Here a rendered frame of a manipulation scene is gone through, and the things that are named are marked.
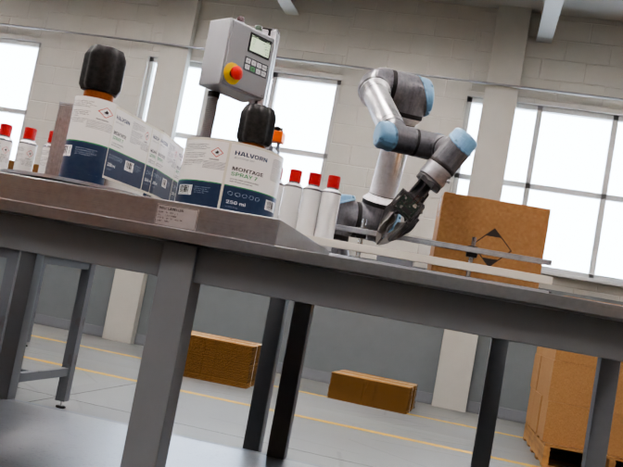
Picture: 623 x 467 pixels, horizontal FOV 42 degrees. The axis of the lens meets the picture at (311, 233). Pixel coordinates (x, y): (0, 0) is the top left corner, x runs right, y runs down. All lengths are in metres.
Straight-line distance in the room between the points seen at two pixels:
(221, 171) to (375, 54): 6.49
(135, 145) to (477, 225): 1.02
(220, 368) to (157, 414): 4.85
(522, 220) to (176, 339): 1.26
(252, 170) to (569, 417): 4.01
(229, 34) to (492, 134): 5.50
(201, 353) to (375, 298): 4.98
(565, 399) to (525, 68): 3.59
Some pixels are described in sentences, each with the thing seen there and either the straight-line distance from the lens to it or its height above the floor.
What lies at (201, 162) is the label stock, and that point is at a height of 0.98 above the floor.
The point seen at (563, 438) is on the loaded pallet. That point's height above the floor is 0.19.
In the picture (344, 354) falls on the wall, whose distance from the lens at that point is 7.63.
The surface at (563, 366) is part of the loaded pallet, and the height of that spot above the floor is 0.62.
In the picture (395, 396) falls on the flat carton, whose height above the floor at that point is 0.12.
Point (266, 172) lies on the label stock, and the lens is 1.60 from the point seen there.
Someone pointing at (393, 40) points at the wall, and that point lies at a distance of 8.04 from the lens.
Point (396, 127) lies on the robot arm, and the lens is 2.17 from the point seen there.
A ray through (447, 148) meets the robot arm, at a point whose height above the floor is 1.19.
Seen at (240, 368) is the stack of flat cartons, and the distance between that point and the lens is 6.20.
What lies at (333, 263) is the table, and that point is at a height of 0.82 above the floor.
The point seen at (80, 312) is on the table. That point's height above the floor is 0.48.
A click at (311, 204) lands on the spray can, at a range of 2.15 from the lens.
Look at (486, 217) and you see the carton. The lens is 2.35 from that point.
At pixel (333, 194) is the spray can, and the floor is 1.03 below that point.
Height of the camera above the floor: 0.76
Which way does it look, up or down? 4 degrees up
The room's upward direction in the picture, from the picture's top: 10 degrees clockwise
